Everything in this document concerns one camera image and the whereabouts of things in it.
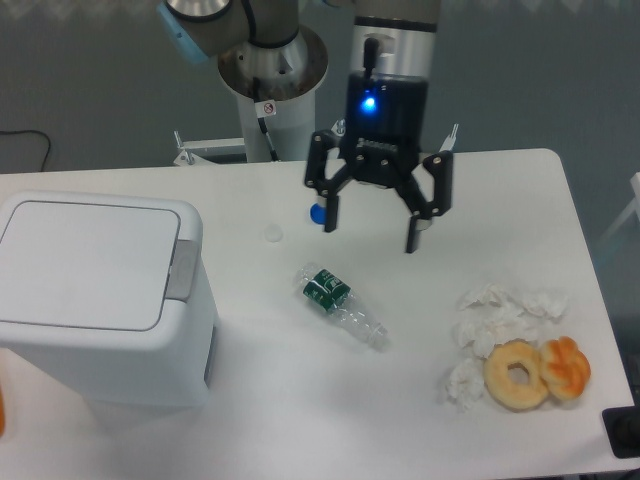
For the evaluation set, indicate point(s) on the small crumpled white tissue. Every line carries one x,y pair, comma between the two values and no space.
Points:
465,385

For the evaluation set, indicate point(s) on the orange twisted bread roll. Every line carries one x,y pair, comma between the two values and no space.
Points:
564,368

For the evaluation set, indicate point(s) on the white trash can lid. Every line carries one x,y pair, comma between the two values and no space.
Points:
85,265

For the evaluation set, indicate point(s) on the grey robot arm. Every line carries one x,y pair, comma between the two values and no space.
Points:
389,38

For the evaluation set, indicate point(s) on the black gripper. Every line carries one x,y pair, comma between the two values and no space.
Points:
384,117

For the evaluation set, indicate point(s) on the white trash can body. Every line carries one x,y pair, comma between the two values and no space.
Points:
166,365

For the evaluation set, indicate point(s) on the large crumpled white tissue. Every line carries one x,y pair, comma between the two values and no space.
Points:
494,314

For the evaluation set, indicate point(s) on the blue bottle cap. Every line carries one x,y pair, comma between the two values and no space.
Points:
317,214

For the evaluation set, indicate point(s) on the black device at table corner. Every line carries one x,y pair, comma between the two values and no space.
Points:
622,428

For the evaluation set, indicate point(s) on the plain ring doughnut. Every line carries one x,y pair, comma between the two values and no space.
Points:
512,376

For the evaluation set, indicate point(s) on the white bottle cap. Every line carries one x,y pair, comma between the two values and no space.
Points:
273,233

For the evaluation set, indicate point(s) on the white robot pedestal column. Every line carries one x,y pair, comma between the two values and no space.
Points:
275,92

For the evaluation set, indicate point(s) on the orange object at left edge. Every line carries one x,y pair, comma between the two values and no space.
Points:
2,414

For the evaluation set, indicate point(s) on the clear crushed plastic bottle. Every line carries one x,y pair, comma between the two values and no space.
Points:
329,298

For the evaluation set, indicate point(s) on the white frame at right edge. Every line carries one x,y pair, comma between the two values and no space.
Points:
627,220

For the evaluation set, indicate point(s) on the white metal base frame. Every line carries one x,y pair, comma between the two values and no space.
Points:
210,147

